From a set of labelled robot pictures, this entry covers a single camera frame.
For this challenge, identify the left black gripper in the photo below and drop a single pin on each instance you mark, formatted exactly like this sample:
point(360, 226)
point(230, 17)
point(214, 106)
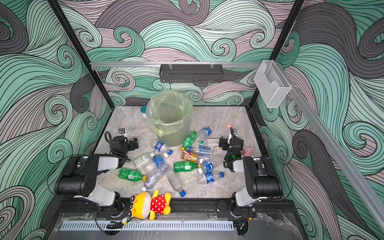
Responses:
point(132, 144)

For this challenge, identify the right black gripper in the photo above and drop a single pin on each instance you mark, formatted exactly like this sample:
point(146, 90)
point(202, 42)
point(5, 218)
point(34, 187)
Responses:
point(225, 142)

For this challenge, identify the clear bottle green white label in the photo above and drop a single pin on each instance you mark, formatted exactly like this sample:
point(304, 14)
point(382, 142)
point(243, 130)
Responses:
point(144, 159)

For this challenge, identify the clear bottle blue label top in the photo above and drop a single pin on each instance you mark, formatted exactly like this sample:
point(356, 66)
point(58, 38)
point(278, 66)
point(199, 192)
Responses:
point(203, 135)

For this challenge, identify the green sprite bottle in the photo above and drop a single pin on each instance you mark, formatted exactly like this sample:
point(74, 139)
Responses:
point(131, 175)
point(189, 140)
point(185, 166)

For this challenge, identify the soda water bottle blue cap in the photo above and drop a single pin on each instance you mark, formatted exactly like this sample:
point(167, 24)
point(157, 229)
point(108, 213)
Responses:
point(202, 151)

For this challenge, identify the red yellow label tea bottle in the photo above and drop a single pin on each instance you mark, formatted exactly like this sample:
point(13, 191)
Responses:
point(188, 156)

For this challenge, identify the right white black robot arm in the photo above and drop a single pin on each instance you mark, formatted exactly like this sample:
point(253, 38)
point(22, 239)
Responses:
point(261, 180)

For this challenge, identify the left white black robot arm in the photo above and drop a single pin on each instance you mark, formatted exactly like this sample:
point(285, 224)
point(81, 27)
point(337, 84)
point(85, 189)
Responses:
point(78, 178)

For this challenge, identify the green plastic bin liner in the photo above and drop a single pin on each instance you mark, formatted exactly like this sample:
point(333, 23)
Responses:
point(168, 112)

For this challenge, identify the grey mesh waste bin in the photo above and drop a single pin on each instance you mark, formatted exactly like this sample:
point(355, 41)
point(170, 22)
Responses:
point(171, 120)

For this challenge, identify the pink small toy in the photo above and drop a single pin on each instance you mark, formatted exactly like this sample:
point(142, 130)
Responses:
point(247, 151)

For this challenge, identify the pepsi label clear bottle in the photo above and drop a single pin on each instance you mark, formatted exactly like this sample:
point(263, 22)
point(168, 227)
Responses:
point(163, 148)

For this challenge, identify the clear bottle blue label white cap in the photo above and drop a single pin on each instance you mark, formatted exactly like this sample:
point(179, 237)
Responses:
point(156, 163)

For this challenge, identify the white jar teal lid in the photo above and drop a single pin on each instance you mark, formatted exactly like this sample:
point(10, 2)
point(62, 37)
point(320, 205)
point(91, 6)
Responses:
point(143, 111)

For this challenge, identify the crushed clear bottle white cap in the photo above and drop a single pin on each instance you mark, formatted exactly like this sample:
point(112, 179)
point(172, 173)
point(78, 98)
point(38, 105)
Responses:
point(151, 182)

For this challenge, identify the clear bottle blue cap front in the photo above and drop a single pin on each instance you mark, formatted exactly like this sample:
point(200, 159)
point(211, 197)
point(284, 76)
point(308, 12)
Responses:
point(176, 183)

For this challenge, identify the yellow plush toy red dress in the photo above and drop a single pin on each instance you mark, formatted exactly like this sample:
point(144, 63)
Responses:
point(145, 205)

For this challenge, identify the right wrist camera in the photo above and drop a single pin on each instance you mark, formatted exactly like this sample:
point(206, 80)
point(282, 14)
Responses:
point(233, 131)

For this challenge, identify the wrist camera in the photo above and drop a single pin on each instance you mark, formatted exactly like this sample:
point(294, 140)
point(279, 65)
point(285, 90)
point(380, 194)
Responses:
point(233, 131)
point(122, 131)

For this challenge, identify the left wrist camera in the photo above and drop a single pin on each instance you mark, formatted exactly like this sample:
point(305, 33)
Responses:
point(122, 131)

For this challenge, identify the clear acrylic wall holder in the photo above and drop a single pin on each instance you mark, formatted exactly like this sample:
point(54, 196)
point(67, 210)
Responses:
point(272, 83)

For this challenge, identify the aluminium wall rail back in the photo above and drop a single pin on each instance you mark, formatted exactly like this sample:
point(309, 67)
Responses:
point(138, 64)

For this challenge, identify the aluminium wall rail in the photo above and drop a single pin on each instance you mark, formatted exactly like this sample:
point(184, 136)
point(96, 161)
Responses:
point(305, 97)
point(138, 64)

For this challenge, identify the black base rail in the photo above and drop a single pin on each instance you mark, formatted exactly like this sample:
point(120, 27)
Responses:
point(222, 208)

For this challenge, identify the black wall shelf tray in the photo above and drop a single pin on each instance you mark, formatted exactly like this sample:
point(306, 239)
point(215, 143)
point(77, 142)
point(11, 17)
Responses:
point(201, 74)

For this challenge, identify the white slotted cable duct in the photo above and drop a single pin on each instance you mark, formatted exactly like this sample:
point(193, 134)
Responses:
point(199, 225)

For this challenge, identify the aluminium wall rail right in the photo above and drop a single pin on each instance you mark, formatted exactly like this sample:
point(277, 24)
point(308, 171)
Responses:
point(305, 97)

